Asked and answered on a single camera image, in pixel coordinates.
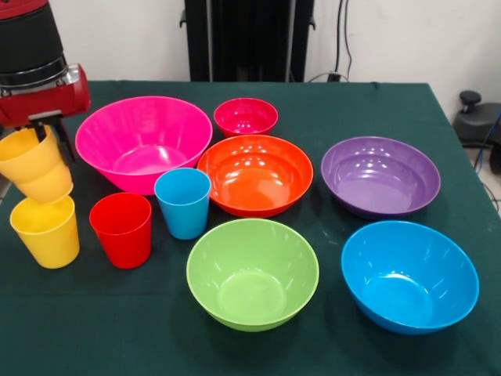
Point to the red cup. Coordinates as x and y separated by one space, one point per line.
123 243

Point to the purple bowl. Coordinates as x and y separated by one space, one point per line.
375 184

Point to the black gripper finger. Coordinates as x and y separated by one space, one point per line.
65 141
40 131

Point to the orange bowl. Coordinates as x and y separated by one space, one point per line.
254 184

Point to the large magenta bowl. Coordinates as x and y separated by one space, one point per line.
129 129

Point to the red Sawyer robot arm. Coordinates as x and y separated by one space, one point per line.
27 43

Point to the yellow cup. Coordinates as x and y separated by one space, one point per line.
47 243
27 160
47 188

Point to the black chair base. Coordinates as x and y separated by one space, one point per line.
479 121

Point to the dark green table cloth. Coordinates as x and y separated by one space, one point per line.
352 109

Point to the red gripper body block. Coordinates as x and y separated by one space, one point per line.
47 102

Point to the green bowl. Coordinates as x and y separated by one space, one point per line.
250 282

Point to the blue bowl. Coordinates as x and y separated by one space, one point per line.
407 290

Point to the small pink bowl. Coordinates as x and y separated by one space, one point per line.
244 117

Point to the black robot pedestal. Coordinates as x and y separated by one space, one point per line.
242 39

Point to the blue cup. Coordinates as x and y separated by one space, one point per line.
184 219

